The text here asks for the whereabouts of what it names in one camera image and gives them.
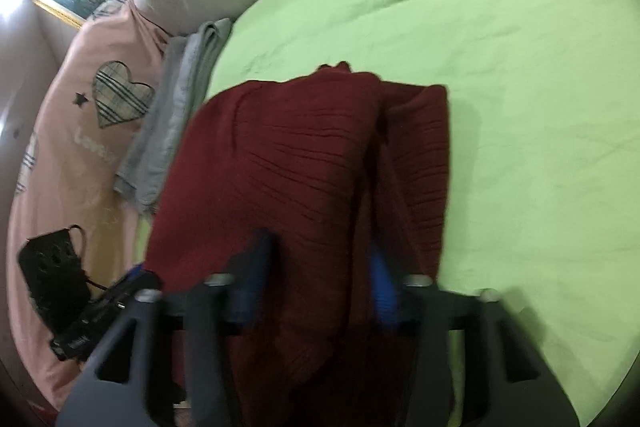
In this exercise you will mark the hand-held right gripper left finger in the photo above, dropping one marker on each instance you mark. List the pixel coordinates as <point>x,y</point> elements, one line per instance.
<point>256,269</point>

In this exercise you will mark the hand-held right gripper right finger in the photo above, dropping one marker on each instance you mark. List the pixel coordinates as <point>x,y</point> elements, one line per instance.
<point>383,289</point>

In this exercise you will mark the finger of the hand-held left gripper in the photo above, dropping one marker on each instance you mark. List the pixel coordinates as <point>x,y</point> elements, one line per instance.
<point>137,279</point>

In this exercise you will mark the dark red hooded knit sweater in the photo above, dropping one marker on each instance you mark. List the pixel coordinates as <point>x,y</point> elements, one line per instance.
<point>300,167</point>

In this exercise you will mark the black face mask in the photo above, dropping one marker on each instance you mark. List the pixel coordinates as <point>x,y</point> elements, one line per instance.
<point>52,272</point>

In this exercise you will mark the pink quilt with plaid hearts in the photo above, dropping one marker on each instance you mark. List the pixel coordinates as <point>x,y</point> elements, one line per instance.
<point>75,187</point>

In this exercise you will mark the folded grey garment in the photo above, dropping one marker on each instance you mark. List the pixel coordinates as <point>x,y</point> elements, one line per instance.
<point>170,122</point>

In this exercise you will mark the light green bed sheet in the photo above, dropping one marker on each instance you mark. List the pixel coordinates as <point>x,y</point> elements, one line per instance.
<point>500,82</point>

